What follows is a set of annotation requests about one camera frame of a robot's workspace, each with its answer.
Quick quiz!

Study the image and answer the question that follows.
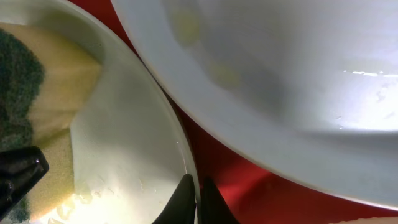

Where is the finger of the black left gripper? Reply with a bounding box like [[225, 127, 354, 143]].
[[1, 146, 49, 219]]

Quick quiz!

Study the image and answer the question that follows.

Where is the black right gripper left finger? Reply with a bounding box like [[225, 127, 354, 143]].
[[153, 174, 197, 224]]

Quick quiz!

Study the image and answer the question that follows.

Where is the pale green plate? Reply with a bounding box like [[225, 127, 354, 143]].
[[1, 0, 196, 223]]

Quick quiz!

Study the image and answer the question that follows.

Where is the light blue plate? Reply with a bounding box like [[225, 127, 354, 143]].
[[111, 0, 398, 212]]

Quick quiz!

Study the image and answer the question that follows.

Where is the red plastic tray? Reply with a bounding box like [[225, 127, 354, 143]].
[[67, 0, 398, 224]]

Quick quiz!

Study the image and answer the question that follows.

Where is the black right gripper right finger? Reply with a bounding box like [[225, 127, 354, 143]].
[[201, 177, 239, 224]]

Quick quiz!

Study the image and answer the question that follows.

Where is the yellow green scrub sponge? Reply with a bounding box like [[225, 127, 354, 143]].
[[1, 23, 102, 223]]

